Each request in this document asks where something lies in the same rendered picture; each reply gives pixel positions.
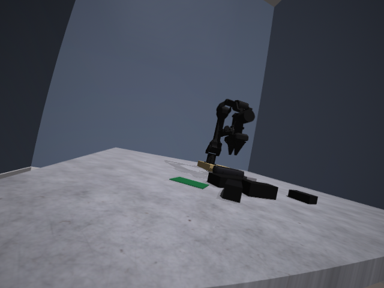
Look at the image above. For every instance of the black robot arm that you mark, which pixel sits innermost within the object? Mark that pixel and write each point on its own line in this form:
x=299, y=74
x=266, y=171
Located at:
x=245, y=114

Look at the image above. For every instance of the green flat rectangular board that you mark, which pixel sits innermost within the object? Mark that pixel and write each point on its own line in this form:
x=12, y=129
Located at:
x=190, y=182

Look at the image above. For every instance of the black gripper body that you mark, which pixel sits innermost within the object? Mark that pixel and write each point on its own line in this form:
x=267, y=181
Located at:
x=238, y=134

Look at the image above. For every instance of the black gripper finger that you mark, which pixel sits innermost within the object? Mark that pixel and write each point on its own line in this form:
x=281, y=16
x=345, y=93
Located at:
x=231, y=146
x=238, y=145

